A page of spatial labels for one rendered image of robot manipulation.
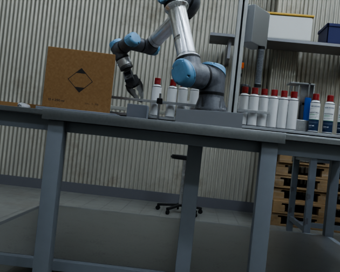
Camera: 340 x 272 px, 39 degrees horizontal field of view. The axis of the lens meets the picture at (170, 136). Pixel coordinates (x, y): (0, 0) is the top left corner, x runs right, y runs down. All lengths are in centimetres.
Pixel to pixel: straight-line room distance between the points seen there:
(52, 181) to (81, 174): 415
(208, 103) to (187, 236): 60
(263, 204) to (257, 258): 20
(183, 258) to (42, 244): 55
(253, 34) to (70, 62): 91
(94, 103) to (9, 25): 434
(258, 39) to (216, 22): 352
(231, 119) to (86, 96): 65
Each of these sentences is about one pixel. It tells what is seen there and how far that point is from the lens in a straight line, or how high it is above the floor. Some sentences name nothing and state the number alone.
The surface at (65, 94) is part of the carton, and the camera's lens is 218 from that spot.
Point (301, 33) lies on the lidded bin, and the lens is 543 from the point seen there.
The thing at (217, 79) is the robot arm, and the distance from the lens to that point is 215.
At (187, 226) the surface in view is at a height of 42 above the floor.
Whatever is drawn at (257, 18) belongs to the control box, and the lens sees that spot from 248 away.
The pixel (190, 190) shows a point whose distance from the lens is 192.
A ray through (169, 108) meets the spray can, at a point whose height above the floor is 93.
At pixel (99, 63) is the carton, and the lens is 218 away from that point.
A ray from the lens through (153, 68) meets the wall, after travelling 589.
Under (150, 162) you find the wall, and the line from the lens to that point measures 583.
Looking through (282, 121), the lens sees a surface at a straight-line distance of 256.
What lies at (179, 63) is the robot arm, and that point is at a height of 109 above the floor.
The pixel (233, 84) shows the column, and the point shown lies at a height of 107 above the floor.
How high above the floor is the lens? 76
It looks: 1 degrees up
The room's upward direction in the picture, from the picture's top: 6 degrees clockwise
